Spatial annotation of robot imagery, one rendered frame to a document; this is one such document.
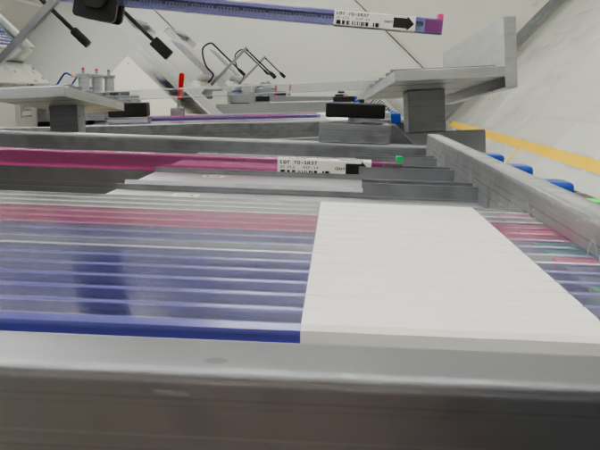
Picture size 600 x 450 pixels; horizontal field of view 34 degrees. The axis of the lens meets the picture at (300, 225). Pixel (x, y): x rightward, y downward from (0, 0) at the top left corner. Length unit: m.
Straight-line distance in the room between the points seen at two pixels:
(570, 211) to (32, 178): 0.61
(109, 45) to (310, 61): 1.67
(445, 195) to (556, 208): 0.18
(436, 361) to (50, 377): 0.06
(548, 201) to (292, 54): 7.91
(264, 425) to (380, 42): 8.11
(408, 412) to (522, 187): 0.25
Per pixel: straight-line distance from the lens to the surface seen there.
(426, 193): 0.52
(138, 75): 5.25
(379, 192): 0.52
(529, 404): 0.16
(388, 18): 0.74
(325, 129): 0.83
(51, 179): 0.87
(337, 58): 8.24
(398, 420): 0.16
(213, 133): 1.61
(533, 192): 0.38
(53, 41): 8.58
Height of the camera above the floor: 0.81
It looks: 4 degrees down
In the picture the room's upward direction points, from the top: 46 degrees counter-clockwise
